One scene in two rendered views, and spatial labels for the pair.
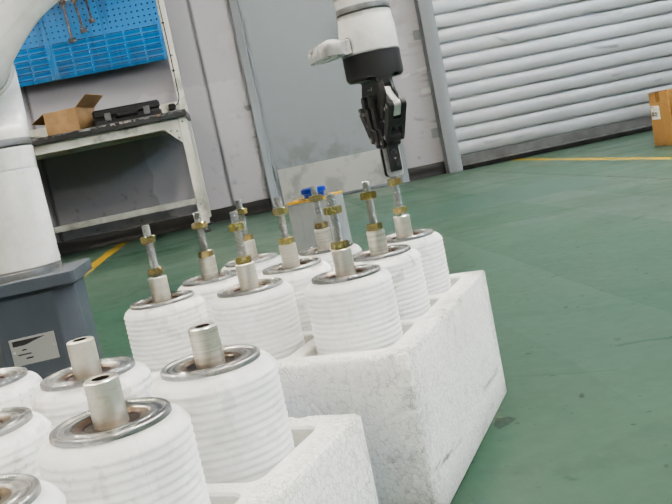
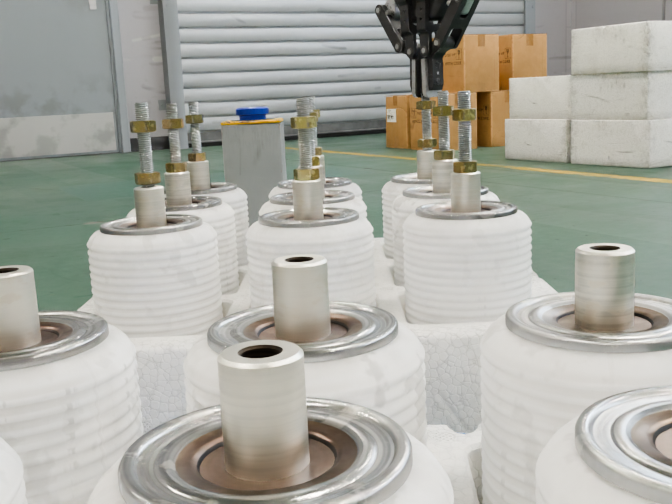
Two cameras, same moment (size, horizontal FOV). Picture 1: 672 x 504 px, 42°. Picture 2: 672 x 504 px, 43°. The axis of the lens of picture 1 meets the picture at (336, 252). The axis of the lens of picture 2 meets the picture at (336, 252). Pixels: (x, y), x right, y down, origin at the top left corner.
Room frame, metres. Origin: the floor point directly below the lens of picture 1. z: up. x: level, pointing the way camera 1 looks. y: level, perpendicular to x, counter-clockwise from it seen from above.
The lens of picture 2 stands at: (0.38, 0.33, 0.35)
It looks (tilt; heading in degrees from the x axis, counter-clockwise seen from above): 11 degrees down; 338
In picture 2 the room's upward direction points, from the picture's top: 3 degrees counter-clockwise
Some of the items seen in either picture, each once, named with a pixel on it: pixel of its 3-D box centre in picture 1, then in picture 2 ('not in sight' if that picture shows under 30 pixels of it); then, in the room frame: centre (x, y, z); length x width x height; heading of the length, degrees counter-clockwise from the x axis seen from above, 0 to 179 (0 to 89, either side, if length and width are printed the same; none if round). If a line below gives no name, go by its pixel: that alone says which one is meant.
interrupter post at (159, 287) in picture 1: (160, 290); (150, 208); (1.01, 0.21, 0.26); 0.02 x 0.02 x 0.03
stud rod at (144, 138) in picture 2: (152, 256); (145, 154); (1.01, 0.21, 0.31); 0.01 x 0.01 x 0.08
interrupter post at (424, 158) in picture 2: (403, 227); (427, 166); (1.14, -0.09, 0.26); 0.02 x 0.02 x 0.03
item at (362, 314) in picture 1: (362, 356); (468, 328); (0.92, -0.01, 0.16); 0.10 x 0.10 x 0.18
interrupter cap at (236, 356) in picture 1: (210, 363); (603, 322); (0.63, 0.11, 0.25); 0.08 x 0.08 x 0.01
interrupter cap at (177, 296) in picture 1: (162, 300); (151, 226); (1.01, 0.21, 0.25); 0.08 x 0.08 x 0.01
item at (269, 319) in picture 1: (267, 365); (315, 335); (0.97, 0.10, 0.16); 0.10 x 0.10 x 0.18
